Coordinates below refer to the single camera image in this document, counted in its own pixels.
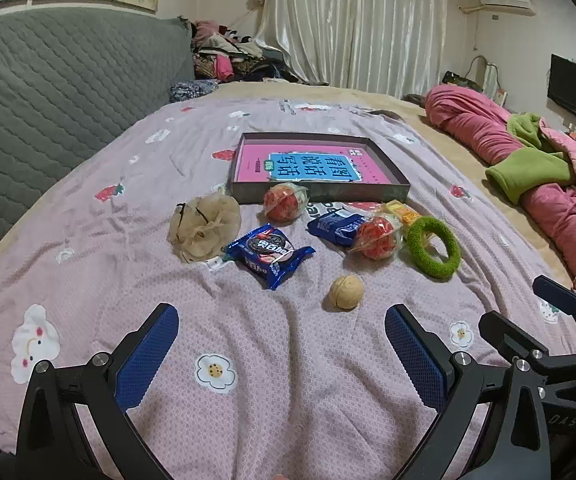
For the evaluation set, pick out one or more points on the pile of clothes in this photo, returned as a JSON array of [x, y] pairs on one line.
[[227, 57]]

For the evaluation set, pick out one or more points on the yellow snack packet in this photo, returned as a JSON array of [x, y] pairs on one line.
[[403, 212]]

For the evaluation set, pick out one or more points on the pink box with blue label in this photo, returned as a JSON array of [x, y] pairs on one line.
[[318, 195]]

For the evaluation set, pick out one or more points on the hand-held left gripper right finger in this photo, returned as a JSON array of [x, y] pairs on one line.
[[413, 360]]

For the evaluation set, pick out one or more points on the beige mesh bath puff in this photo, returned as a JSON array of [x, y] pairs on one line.
[[202, 227]]

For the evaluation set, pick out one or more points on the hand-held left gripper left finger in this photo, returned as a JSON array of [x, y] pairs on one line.
[[150, 355]]

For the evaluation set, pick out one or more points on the clear plastic toy packet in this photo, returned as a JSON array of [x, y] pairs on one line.
[[284, 202]]

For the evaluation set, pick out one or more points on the green fleece blanket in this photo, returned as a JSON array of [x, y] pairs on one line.
[[533, 165]]

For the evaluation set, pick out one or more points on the pink printed bedsheet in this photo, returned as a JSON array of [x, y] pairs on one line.
[[278, 360]]

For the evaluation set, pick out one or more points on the blue cookie packet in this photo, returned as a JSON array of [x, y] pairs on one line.
[[268, 255], [335, 225]]

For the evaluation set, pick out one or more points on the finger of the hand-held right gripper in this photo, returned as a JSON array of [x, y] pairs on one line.
[[555, 292], [508, 337]]

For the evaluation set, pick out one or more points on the white air conditioner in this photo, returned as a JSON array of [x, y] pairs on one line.
[[508, 0]]

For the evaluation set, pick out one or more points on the white appliance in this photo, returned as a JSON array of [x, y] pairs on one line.
[[494, 82]]

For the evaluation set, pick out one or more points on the pink book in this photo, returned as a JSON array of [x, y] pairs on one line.
[[313, 162]]

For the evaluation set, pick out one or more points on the walnut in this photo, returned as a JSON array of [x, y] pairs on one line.
[[346, 293]]

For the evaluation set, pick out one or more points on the blue floral cloth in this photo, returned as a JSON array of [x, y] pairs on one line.
[[190, 91]]

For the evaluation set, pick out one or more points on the grey quilted sofa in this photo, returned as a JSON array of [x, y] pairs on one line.
[[57, 110]]

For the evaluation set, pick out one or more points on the white pleated curtain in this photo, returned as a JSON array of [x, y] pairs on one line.
[[358, 20]]

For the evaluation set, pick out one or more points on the dark brown cloth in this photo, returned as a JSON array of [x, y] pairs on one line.
[[414, 99]]

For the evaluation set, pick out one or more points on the pink quilt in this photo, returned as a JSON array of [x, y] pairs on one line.
[[558, 210]]

